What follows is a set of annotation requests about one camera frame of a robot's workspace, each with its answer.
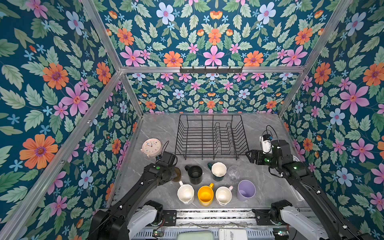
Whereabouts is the white rectangular box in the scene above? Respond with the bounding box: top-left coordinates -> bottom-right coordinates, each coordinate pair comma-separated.
288,181 -> 305,202

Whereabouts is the pink round clock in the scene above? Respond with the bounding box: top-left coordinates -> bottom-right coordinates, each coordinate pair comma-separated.
141,138 -> 162,157

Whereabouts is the yellow mug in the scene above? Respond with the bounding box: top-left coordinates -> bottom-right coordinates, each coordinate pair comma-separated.
198,183 -> 214,207

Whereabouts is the black wire dish rack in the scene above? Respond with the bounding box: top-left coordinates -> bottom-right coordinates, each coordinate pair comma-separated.
175,115 -> 249,160

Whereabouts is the green mug white inside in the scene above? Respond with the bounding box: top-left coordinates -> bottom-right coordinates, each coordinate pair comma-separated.
207,162 -> 227,182

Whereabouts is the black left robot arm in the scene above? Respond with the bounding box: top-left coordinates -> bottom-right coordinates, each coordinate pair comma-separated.
88,152 -> 178,240

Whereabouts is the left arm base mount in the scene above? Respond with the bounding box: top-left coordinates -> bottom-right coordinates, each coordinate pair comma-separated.
145,201 -> 178,227

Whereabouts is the cream mug pink handle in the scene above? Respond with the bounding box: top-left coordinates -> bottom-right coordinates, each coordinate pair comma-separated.
216,186 -> 233,206

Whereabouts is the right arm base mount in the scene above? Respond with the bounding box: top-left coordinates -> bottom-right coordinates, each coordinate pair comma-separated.
252,200 -> 293,226

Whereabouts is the white device at front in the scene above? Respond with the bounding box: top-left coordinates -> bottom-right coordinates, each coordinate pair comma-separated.
219,229 -> 248,240

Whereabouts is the black hook rail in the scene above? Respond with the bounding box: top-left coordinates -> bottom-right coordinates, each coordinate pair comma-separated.
179,66 -> 243,75

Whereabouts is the white faceted mug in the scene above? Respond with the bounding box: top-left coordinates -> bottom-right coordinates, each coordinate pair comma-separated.
177,181 -> 195,205

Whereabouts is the black mug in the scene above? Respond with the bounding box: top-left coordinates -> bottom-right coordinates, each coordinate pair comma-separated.
185,165 -> 203,185

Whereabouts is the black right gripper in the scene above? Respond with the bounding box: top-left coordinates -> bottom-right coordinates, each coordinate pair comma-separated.
244,149 -> 281,171

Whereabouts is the lavender plastic cup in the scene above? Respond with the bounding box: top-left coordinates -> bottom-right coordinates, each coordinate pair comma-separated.
237,180 -> 256,202

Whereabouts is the brown textured cup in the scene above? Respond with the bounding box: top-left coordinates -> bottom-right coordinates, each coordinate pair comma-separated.
172,167 -> 181,182

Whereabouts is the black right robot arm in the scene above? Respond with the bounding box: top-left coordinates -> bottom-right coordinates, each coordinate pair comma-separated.
246,140 -> 373,240

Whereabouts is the clear glass cup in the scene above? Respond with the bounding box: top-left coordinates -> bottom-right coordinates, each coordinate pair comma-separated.
228,166 -> 240,181

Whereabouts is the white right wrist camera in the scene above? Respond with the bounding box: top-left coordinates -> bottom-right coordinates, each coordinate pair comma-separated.
260,134 -> 272,154

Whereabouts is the green device at front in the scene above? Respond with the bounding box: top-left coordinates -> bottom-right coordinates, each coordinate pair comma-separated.
177,231 -> 215,240

